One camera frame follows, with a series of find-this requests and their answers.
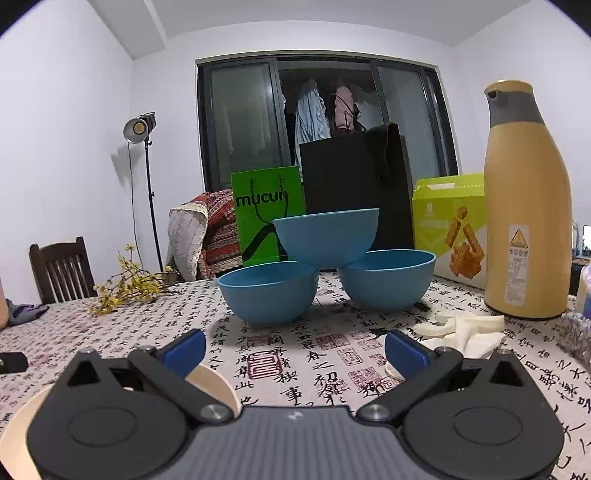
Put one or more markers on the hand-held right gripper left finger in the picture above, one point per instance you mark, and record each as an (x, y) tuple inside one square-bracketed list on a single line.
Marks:
[(187, 353)]

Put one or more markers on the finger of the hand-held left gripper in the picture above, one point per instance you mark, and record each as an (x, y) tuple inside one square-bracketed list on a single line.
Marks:
[(14, 363)]

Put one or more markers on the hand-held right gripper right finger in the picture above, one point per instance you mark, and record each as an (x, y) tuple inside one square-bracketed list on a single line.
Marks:
[(404, 353)]

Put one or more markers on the cream plate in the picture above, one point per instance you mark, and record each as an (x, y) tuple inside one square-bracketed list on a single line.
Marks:
[(217, 387)]

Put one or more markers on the blue bowl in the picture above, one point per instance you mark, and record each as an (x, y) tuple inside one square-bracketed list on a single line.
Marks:
[(323, 235), (388, 281), (268, 295)]

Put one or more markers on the purple cloth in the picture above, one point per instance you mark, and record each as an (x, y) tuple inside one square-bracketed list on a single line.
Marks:
[(23, 311)]

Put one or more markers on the pink hard case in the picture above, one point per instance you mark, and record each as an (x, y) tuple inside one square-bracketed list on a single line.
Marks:
[(2, 304)]

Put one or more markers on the white rubber glove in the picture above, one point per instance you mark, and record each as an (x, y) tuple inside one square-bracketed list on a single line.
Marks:
[(480, 344)]

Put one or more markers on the yellow flower branch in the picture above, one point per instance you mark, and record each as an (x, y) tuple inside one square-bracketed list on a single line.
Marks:
[(124, 286)]

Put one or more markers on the dark wooden chair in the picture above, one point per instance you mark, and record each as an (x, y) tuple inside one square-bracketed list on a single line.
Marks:
[(60, 272)]

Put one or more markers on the calligraphy printed tablecloth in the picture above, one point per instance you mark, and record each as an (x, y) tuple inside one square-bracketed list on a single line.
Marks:
[(300, 350)]

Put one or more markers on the white quilted cloth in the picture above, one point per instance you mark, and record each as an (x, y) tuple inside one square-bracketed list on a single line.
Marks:
[(184, 240)]

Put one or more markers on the red patterned blanket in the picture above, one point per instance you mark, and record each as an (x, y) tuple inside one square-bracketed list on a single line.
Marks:
[(221, 230)]

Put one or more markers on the yellow-green snack box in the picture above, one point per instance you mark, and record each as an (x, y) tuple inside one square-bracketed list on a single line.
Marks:
[(452, 221)]

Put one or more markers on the green paper bag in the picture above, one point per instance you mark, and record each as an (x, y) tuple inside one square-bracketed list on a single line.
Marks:
[(268, 207)]

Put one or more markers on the grey patterned pouch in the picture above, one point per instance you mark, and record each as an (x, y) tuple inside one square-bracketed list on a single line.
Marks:
[(575, 332)]

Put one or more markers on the yellow thermos bottle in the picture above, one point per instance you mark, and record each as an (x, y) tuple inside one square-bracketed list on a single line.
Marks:
[(526, 221)]

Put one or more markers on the black paper bag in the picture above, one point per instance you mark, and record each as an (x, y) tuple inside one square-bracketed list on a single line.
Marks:
[(351, 170)]

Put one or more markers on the studio light on stand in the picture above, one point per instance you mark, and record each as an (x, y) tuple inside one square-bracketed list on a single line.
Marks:
[(138, 129)]

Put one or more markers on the black framed glass door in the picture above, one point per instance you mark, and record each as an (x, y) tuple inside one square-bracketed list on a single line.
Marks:
[(240, 115)]

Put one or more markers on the hanging white garment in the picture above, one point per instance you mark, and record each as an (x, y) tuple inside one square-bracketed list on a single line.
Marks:
[(369, 110)]

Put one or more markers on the hanging pink garment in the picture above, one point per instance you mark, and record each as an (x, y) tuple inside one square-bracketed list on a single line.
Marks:
[(344, 106)]

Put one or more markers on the hanging blue shirt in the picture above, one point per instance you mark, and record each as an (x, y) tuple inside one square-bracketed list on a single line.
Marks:
[(311, 115)]

